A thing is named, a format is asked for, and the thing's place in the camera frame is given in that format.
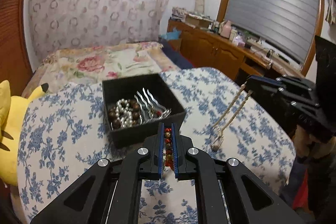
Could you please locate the white pearl necklace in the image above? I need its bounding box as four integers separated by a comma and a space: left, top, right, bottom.
211, 83, 254, 152

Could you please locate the red orange beaded bracelet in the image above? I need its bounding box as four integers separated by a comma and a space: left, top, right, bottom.
163, 127, 174, 172

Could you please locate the brown wooden bead bracelet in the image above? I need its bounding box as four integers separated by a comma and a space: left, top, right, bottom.
107, 99, 141, 128

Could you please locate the silver hair comb pin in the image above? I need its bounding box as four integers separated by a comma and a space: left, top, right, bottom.
134, 88, 171, 124

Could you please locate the black jewelry box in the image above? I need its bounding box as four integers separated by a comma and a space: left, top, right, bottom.
102, 74, 186, 148

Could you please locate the right hand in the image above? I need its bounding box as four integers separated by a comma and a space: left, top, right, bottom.
293, 125, 335, 159

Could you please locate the pink tissue box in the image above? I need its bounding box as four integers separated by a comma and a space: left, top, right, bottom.
232, 34, 245, 47

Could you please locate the wooden side cabinet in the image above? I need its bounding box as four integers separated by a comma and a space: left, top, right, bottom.
167, 20, 303, 84

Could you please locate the pink thermos jug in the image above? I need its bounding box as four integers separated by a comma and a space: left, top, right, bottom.
219, 20, 232, 39

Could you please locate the blue floral white cloth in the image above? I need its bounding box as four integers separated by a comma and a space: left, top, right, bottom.
16, 66, 296, 224

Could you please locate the grey window blind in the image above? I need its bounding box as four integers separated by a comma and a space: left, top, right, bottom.
224, 0, 319, 64

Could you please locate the cardboard box on cabinet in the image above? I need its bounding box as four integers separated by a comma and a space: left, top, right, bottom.
185, 14, 213, 29

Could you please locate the blue gift bag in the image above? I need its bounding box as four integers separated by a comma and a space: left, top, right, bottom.
159, 28, 181, 41

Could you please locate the stack of folded papers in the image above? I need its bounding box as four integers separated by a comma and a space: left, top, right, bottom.
171, 6, 188, 22

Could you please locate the yellow Pikachu plush toy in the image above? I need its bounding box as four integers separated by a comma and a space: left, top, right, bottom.
0, 80, 49, 186

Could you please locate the floral bed blanket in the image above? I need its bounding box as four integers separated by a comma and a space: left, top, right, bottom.
22, 42, 179, 98

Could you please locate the brown louvered wardrobe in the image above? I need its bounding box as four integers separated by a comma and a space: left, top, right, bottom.
0, 0, 33, 96

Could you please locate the pink circle patterned curtain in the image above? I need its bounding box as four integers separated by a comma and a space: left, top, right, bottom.
29, 0, 169, 60

